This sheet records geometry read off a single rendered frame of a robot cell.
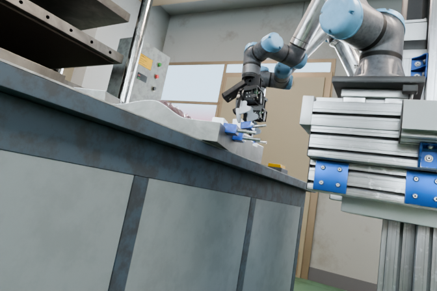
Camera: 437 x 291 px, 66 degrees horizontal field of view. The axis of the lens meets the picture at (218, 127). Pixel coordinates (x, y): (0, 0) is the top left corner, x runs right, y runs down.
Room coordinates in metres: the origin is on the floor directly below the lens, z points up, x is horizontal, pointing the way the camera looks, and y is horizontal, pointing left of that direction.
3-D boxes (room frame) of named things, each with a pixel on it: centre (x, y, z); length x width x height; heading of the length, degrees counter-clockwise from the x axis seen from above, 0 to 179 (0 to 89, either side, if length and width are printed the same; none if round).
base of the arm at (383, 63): (0.92, -0.44, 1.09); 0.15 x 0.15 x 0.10
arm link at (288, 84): (1.53, -0.25, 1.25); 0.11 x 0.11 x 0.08; 82
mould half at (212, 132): (1.09, 0.20, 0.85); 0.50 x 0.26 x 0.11; 74
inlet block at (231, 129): (0.97, -0.05, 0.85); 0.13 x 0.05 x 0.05; 74
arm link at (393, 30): (0.92, -0.43, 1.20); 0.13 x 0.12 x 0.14; 117
